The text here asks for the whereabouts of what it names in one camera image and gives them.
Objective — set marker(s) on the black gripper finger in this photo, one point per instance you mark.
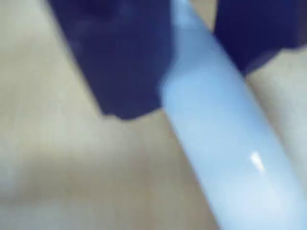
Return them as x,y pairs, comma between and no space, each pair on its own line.
120,60
251,31

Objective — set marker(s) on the white plastic bottle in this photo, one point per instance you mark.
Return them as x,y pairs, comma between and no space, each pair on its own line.
216,119

